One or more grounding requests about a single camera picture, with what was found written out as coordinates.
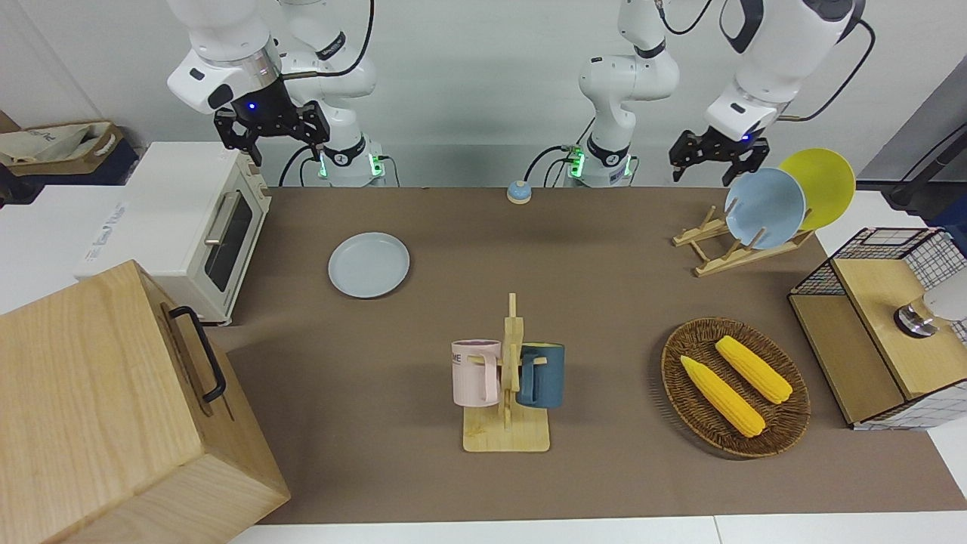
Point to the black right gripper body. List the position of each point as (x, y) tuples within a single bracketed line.
[(264, 109)]

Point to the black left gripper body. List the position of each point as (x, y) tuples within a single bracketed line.
[(729, 145)]

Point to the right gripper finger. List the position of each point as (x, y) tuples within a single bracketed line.
[(317, 121), (227, 128)]

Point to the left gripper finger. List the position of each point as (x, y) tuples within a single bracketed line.
[(684, 147), (758, 155)]

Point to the gray plate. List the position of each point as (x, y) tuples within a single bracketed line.
[(369, 264)]

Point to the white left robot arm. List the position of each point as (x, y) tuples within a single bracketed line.
[(627, 75)]

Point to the light blue plate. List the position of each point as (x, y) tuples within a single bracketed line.
[(767, 208)]

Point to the yellow plate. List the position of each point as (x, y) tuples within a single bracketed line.
[(827, 181)]

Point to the wooden plate rack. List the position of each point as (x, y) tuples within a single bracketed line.
[(725, 261)]

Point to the white toaster oven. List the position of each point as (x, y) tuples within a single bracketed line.
[(174, 204)]

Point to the dark blue crate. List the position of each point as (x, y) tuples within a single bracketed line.
[(113, 170)]

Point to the cardboard box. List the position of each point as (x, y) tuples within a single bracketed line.
[(98, 155)]

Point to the black stand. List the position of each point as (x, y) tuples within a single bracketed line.
[(906, 196)]

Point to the blue call bell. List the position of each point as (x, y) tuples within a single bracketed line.
[(519, 193)]

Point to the white cloth bag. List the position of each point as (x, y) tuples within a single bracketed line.
[(45, 143)]

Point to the short yellow corn cob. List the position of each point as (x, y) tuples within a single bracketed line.
[(755, 370)]

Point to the white cylinder device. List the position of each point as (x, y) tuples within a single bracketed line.
[(948, 298)]

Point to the long yellow corn cob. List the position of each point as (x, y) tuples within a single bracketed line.
[(721, 395)]

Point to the dark teal mug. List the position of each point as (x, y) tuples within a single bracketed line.
[(548, 378)]

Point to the brown wicker basket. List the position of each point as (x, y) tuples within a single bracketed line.
[(786, 423)]

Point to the pink mug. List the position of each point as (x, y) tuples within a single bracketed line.
[(472, 374)]

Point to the large wooden box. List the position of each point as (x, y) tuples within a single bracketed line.
[(91, 393)]

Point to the brown table mat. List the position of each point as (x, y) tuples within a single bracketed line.
[(363, 423)]

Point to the wooden mug tree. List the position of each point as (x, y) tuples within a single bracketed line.
[(506, 438)]

